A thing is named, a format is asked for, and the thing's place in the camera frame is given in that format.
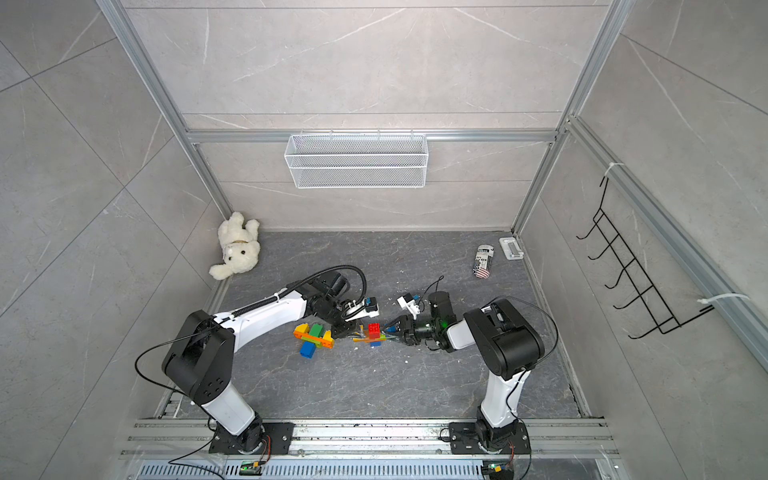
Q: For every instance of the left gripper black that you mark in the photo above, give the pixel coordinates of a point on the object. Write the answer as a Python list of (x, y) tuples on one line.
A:
[(347, 331)]

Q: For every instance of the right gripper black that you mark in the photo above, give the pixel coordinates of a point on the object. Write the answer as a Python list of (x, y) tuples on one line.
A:
[(409, 328)]

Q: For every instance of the red lego brick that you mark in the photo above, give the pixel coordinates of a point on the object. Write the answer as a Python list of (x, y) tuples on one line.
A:
[(374, 331)]

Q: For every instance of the dark green lego brick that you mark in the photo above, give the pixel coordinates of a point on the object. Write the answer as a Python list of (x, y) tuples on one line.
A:
[(316, 331)]

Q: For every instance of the orange 2x4 lego plate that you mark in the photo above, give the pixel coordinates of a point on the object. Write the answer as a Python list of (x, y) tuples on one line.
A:
[(317, 341)]

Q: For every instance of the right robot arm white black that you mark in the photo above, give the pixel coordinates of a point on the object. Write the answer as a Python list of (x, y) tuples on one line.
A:
[(510, 347)]

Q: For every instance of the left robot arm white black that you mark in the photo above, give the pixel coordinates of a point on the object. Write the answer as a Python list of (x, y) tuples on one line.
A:
[(205, 361)]

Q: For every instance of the flag pattern can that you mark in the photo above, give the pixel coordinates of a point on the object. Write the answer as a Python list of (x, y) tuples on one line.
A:
[(483, 260)]

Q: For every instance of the white teddy bear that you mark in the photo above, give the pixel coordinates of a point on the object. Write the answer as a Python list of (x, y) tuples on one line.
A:
[(238, 239)]

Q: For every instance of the small white box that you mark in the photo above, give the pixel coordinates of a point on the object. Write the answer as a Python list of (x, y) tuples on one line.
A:
[(511, 248)]

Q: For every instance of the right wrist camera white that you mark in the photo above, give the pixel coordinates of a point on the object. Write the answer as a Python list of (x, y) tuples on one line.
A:
[(410, 303)]

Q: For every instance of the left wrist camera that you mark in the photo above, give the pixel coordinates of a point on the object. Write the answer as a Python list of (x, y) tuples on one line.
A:
[(368, 307)]

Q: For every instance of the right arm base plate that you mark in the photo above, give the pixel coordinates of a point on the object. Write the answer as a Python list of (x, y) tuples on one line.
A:
[(475, 438)]

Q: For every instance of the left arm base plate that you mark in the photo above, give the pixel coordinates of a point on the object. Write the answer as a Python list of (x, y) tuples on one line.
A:
[(273, 438)]

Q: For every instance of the white wire mesh basket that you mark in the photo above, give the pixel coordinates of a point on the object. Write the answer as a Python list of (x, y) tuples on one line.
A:
[(347, 161)]

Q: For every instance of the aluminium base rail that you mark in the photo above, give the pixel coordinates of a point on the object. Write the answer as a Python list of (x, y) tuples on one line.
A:
[(369, 449)]

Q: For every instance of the black wire hook rack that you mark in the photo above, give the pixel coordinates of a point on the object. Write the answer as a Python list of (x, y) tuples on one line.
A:
[(632, 271)]

